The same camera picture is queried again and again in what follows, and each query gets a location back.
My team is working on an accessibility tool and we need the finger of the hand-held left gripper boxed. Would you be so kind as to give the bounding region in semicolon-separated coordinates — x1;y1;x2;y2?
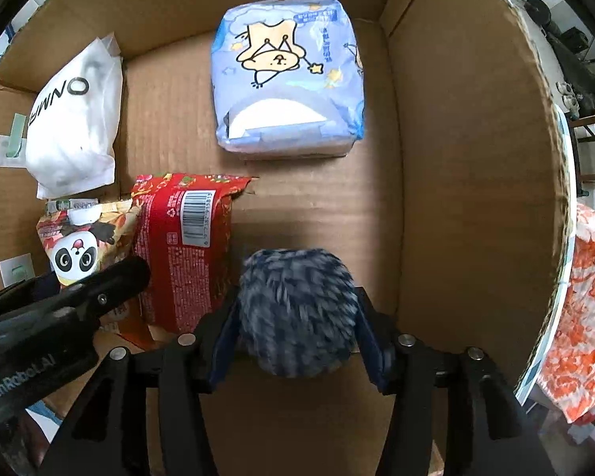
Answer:
0;256;152;340
0;275;63;311

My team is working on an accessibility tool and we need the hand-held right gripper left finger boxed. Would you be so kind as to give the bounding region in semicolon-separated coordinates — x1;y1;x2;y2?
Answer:
40;302;241;476

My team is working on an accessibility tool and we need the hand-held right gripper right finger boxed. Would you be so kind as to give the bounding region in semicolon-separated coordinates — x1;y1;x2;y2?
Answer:
352;288;559;476

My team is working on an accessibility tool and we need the orange cartoon snack packet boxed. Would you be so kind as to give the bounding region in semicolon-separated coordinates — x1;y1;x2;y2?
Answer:
36;198;154;353

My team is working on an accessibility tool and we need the red snack packet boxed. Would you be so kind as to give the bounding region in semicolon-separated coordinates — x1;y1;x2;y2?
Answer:
130;173;259;335

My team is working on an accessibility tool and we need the blue white yarn ball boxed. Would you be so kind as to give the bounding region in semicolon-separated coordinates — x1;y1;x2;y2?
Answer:
237;248;360;378

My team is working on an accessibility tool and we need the white plastic bag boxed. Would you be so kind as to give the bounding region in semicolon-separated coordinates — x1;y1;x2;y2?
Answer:
25;32;125;200

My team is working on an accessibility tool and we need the printed cardboard box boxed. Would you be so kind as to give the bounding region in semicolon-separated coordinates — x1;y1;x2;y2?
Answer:
0;0;576;476

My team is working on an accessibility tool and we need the blue cartoon tissue pack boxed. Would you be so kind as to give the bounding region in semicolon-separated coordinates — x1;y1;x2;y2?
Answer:
211;0;367;159

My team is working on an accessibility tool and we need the orange floral towel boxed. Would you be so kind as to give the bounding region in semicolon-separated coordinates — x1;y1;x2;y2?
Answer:
535;201;595;424

